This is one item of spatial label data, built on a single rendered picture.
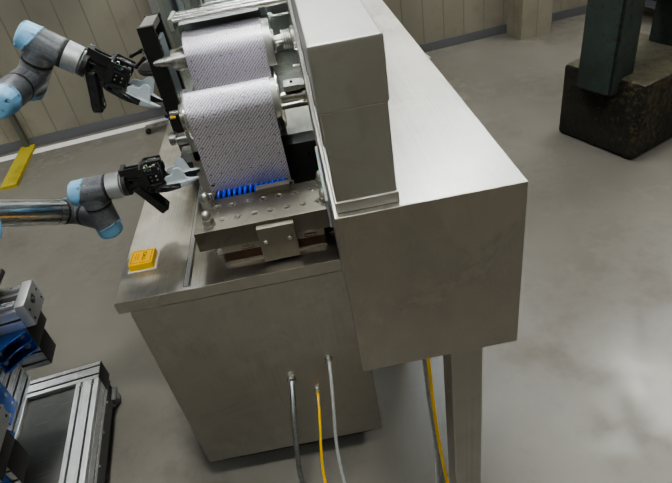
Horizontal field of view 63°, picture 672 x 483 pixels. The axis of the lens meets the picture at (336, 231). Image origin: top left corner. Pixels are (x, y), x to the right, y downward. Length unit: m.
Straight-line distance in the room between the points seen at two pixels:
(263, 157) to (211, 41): 0.38
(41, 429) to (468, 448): 1.66
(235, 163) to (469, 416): 0.92
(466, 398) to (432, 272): 0.42
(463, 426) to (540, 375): 1.18
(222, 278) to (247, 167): 0.33
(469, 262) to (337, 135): 0.27
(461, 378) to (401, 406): 1.18
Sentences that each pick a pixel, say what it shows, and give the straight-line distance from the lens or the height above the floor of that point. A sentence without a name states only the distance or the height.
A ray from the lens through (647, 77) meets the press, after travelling 3.56.
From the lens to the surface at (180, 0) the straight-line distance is 2.52.
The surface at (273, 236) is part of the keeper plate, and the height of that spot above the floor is 0.99.
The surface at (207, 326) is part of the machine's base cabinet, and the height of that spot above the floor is 0.75.
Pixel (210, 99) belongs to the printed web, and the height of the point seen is 1.30.
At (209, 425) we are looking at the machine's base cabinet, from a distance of 1.97.
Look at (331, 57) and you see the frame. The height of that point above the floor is 1.64.
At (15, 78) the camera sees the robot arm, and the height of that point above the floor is 1.46.
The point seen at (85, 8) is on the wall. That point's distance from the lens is 5.02.
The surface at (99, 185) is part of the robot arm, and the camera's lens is 1.66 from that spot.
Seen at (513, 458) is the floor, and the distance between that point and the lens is 2.14.
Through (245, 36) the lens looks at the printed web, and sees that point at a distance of 1.72.
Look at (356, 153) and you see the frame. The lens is 0.66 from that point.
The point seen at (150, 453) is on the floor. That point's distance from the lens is 2.40.
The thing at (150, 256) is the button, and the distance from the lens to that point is 1.66.
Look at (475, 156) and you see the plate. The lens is 0.78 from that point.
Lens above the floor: 1.83
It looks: 36 degrees down
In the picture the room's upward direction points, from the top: 11 degrees counter-clockwise
